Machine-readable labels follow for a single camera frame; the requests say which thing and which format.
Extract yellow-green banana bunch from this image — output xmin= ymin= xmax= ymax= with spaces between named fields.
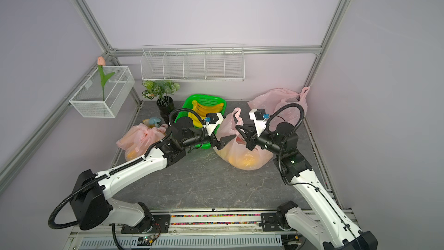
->
xmin=228 ymin=153 xmax=264 ymax=171

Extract green plastic basket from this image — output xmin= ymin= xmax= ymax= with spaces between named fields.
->
xmin=175 ymin=94 xmax=227 ymax=149

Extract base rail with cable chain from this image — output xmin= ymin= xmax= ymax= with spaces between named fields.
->
xmin=65 ymin=209 xmax=355 ymax=250

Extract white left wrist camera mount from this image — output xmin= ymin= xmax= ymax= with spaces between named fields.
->
xmin=203 ymin=113 xmax=224 ymax=136

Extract pink peach printed bag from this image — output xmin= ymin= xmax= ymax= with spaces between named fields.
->
xmin=214 ymin=107 xmax=274 ymax=166

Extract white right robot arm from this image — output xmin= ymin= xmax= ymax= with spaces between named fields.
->
xmin=236 ymin=122 xmax=378 ymax=250

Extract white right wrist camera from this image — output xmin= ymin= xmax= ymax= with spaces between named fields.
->
xmin=249 ymin=108 xmax=270 ymax=137

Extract aluminium frame profile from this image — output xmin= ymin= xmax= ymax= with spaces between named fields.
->
xmin=1 ymin=0 xmax=351 ymax=194

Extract green variegated artificial plant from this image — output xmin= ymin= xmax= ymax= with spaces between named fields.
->
xmin=142 ymin=80 xmax=181 ymax=106

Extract black corrugated cable conduit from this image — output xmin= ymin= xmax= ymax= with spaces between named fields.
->
xmin=47 ymin=107 xmax=209 ymax=230

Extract yellow banana bunch in basket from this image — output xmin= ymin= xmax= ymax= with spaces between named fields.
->
xmin=188 ymin=100 xmax=225 ymax=128

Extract white wire wall basket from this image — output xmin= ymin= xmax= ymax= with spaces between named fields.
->
xmin=69 ymin=66 xmax=135 ymax=118

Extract artificial pink tulip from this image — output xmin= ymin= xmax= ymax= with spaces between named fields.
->
xmin=97 ymin=57 xmax=115 ymax=101

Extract plain pink plastic bag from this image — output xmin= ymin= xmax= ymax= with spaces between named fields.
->
xmin=247 ymin=87 xmax=310 ymax=131

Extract white wire wall shelf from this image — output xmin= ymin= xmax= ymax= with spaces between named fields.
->
xmin=141 ymin=44 xmax=245 ymax=82

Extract black ceramic vase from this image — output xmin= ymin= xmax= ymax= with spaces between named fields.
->
xmin=156 ymin=96 xmax=175 ymax=125

